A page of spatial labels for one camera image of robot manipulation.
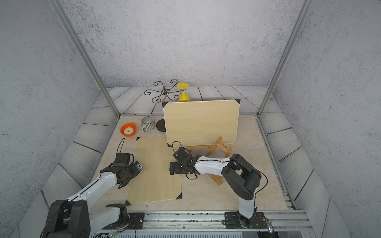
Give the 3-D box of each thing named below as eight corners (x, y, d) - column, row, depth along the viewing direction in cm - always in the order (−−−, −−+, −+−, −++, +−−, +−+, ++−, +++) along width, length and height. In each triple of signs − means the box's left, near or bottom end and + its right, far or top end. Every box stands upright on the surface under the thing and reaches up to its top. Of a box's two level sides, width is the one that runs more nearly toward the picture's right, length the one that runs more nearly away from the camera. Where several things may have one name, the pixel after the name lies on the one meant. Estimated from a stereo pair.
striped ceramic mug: (140, 133, 110) (138, 128, 106) (144, 121, 118) (142, 116, 114) (153, 133, 110) (151, 128, 106) (155, 121, 118) (154, 116, 114)
